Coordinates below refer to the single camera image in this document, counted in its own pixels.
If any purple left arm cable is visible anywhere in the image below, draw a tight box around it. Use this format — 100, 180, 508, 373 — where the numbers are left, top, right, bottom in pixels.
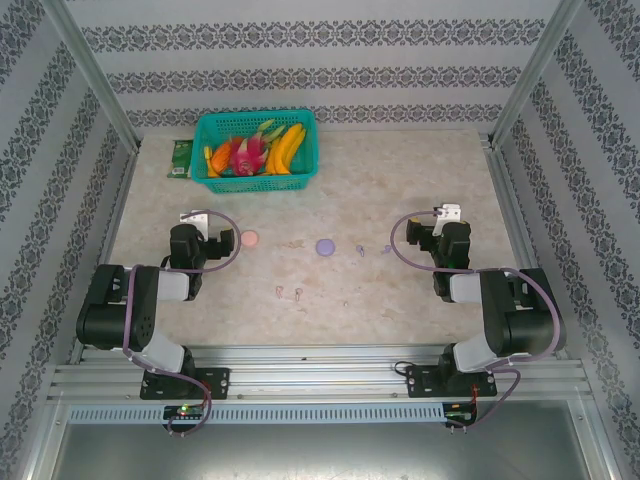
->
122, 209, 242, 436

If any aluminium side rail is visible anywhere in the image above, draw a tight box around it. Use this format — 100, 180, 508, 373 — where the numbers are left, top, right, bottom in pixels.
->
68, 147, 142, 365
482, 134, 570, 360

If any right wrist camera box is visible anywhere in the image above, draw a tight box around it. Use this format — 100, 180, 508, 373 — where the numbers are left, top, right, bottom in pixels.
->
433, 203, 462, 225

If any white slotted cable duct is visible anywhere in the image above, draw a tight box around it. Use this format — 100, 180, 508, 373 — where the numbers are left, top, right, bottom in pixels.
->
67, 403, 446, 425

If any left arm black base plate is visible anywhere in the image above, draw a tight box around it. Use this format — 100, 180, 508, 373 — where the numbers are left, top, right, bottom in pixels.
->
139, 367, 232, 401

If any green snack packet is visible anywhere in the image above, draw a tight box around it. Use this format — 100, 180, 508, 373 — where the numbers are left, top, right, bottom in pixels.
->
166, 139, 195, 180

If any yellow banana bunch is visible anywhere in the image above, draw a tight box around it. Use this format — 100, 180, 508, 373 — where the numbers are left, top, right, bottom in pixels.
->
263, 122, 307, 175

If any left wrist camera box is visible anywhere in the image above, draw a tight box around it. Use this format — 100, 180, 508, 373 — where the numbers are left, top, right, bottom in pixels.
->
179, 208, 209, 236

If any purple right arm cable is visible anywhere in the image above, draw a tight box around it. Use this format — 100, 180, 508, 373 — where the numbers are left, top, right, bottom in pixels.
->
390, 209, 562, 432

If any aluminium frame post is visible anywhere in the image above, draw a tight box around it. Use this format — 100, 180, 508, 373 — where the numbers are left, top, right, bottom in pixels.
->
489, 0, 586, 149
39, 0, 143, 154

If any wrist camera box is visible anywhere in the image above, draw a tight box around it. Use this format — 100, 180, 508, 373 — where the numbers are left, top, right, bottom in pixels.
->
433, 203, 462, 225
179, 208, 209, 236

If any teal plastic basket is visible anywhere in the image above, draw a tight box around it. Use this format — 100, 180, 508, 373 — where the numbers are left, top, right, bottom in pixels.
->
191, 109, 321, 195

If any small yellow fruit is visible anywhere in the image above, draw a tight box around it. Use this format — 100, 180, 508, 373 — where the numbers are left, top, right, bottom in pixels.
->
202, 145, 221, 179

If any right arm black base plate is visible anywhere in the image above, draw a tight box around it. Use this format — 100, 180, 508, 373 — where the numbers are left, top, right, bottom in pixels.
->
405, 363, 499, 399

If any aluminium mounting rail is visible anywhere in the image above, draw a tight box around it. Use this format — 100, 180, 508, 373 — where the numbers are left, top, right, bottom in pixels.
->
47, 343, 596, 404

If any grey sheet metal panel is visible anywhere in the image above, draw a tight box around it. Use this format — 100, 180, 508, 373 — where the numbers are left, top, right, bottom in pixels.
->
47, 422, 601, 480

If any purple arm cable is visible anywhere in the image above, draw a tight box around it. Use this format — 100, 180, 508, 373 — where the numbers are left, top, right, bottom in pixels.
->
390, 209, 562, 432
122, 209, 242, 436

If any orange mango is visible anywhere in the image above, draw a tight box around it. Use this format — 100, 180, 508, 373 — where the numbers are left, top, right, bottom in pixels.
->
209, 141, 234, 171

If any pink dragon fruit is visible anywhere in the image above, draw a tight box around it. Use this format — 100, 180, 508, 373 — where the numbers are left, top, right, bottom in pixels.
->
228, 119, 286, 176

